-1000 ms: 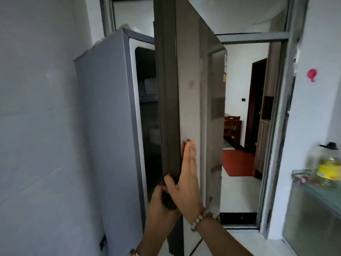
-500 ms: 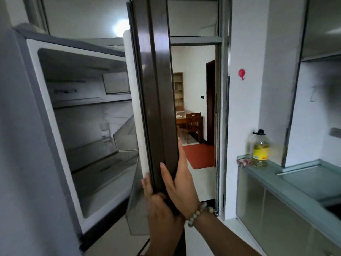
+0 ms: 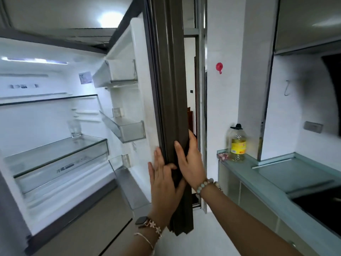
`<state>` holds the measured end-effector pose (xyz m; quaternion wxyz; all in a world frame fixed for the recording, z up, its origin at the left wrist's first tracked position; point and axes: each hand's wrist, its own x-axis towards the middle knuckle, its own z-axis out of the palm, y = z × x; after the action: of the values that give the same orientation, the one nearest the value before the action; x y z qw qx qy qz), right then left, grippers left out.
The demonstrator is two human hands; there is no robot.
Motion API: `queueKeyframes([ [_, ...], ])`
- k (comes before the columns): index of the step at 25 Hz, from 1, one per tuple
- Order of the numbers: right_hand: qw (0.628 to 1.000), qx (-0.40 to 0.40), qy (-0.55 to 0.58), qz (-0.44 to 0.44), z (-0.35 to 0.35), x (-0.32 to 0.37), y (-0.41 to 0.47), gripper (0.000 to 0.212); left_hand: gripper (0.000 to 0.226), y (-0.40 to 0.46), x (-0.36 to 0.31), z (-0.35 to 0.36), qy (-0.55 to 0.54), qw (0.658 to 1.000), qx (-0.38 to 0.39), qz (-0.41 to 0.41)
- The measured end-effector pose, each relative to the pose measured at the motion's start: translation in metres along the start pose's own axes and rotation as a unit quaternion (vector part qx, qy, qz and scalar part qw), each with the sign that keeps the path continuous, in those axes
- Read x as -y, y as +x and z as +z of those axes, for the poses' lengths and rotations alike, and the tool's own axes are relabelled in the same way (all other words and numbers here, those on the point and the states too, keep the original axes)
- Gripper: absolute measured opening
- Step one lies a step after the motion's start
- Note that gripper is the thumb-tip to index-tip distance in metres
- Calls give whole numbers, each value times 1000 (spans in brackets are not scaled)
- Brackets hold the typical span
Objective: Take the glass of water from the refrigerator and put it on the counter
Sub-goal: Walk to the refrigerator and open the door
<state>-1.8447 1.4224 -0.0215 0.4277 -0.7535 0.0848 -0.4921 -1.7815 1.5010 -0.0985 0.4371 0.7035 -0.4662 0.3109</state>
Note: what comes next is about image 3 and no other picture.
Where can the person's left hand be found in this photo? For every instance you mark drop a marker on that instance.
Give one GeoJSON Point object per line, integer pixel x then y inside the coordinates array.
{"type": "Point", "coordinates": [165, 191]}

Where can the person's right hand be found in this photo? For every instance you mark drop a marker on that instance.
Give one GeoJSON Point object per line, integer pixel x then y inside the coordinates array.
{"type": "Point", "coordinates": [193, 167]}

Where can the grey refrigerator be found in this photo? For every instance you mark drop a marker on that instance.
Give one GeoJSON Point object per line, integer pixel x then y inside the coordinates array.
{"type": "Point", "coordinates": [167, 77]}

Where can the clear drinking glass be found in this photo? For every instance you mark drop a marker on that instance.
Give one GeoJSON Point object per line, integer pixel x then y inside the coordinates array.
{"type": "Point", "coordinates": [75, 129]}

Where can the person's right forearm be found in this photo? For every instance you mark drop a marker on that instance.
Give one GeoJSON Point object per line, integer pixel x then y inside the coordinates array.
{"type": "Point", "coordinates": [239, 229]}

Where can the teal speckled countertop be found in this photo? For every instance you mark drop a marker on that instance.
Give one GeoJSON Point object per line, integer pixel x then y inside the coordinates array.
{"type": "Point", "coordinates": [247, 175]}

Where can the small pink floral item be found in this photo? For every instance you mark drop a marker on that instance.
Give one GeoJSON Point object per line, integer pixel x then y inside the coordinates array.
{"type": "Point", "coordinates": [222, 156]}

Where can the yellow cooking oil bottle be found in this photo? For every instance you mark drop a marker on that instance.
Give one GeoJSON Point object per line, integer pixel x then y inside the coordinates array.
{"type": "Point", "coordinates": [238, 146]}

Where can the thin gold bangle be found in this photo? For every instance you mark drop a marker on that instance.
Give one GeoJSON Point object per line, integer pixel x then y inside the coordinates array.
{"type": "Point", "coordinates": [145, 238]}

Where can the grey kitchen base cabinets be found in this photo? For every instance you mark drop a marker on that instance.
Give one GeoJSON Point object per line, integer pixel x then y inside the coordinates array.
{"type": "Point", "coordinates": [255, 207]}

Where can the metal corner trim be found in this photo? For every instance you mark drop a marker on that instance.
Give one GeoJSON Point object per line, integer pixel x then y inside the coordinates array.
{"type": "Point", "coordinates": [262, 130]}

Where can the red suction hook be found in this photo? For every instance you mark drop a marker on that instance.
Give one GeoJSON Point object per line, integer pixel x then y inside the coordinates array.
{"type": "Point", "coordinates": [219, 67]}

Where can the black glass gas stove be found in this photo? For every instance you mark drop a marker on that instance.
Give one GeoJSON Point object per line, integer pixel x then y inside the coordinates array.
{"type": "Point", "coordinates": [319, 207]}

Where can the white info sticker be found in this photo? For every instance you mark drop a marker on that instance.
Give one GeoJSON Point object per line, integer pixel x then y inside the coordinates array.
{"type": "Point", "coordinates": [85, 77]}

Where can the black range hood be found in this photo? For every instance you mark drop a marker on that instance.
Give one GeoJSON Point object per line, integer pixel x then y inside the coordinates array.
{"type": "Point", "coordinates": [334, 90]}

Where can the round ceiling lamp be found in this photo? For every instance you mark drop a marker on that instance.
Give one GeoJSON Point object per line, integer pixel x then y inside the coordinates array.
{"type": "Point", "coordinates": [110, 19]}

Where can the grey upper kitchen cabinet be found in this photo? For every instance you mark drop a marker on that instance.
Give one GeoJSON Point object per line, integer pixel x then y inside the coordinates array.
{"type": "Point", "coordinates": [306, 23]}

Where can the steel wall socket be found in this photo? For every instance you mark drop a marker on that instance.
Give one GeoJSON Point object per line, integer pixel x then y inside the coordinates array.
{"type": "Point", "coordinates": [313, 127]}

